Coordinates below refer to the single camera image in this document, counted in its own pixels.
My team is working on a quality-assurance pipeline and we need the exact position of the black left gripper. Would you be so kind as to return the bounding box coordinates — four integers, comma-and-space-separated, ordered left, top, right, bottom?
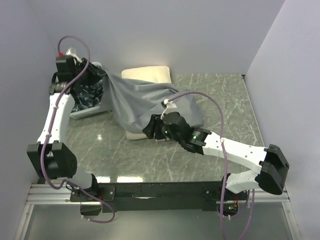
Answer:
73, 57, 109, 87

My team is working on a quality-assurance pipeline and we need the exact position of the grey pillowcase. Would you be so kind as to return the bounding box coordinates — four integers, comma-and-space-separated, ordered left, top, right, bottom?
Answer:
102, 71, 204, 134

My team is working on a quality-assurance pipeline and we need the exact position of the cream pillow with bear print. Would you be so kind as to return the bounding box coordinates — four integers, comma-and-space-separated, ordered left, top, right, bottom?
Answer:
121, 65, 173, 141

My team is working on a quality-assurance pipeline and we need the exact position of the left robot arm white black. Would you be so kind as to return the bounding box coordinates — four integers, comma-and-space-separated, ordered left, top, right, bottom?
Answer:
26, 54, 106, 201

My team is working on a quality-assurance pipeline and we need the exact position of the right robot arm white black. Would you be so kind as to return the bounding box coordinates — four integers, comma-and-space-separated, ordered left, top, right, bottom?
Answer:
142, 112, 290, 200

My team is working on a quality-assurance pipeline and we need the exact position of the dark patterned cloth in basket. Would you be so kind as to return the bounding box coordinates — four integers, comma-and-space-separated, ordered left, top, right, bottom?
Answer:
71, 80, 104, 113

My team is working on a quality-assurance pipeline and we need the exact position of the white plastic basket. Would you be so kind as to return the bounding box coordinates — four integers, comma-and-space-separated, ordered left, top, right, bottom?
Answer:
68, 61, 113, 120

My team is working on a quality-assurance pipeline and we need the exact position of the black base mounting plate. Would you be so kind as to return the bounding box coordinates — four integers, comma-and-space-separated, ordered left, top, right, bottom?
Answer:
69, 180, 251, 214

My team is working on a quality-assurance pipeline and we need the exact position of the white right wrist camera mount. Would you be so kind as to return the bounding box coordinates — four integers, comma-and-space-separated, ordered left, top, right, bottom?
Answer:
160, 99, 177, 120

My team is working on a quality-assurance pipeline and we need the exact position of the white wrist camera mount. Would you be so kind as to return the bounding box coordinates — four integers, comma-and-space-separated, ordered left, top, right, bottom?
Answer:
58, 47, 82, 63
160, 99, 177, 120

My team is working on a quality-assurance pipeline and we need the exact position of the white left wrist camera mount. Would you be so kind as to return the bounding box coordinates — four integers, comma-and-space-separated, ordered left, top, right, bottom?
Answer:
58, 47, 82, 63

